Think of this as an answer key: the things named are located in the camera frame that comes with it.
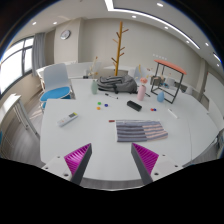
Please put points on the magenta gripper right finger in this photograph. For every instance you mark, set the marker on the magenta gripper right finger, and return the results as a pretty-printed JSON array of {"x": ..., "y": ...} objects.
[{"x": 145, "y": 161}]

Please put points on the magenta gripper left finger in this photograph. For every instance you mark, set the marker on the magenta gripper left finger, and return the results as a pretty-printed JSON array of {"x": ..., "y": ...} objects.
[{"x": 77, "y": 162}]

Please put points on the striped grey folded towel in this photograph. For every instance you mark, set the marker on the striped grey folded towel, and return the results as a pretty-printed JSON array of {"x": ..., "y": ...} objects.
[{"x": 140, "y": 131}]

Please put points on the white remote control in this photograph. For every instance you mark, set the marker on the white remote control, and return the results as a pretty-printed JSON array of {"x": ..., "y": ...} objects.
[{"x": 67, "y": 119}]

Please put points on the white marker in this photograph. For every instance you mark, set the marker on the white marker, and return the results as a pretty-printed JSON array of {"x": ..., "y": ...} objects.
[{"x": 172, "y": 113}]

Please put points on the black rectangular case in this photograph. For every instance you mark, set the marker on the black rectangular case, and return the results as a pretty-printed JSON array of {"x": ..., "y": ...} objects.
[{"x": 134, "y": 105}]

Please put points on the light blue bottle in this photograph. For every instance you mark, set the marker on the light blue bottle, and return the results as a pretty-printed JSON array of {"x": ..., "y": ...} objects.
[{"x": 160, "y": 97}]

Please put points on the pink bottle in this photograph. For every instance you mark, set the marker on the pink bottle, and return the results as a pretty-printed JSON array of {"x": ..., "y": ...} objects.
[{"x": 142, "y": 89}]

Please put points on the black pen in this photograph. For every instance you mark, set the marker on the black pen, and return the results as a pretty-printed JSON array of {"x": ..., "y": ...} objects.
[{"x": 106, "y": 94}]

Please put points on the pale green bottle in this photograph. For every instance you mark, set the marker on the pale green bottle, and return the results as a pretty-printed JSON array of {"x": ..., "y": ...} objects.
[{"x": 94, "y": 87}]

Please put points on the grey backpack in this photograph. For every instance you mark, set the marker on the grey backpack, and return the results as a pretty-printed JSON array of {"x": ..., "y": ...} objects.
[{"x": 117, "y": 84}]

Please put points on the white blue-seat chair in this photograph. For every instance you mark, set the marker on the white blue-seat chair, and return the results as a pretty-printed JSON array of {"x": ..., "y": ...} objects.
[{"x": 57, "y": 84}]

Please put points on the white side table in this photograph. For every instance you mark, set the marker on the white side table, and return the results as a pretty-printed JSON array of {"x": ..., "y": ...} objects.
[{"x": 13, "y": 104}]

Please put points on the wooden coat tree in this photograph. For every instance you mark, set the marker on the wooden coat tree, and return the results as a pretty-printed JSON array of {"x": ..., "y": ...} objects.
[{"x": 120, "y": 49}]

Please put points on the grey window curtain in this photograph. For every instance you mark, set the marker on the grey window curtain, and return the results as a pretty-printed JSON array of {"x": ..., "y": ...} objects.
[{"x": 38, "y": 52}]

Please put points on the round wall clock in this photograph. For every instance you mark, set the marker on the round wall clock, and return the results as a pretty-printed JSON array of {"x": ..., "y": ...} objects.
[{"x": 65, "y": 34}]

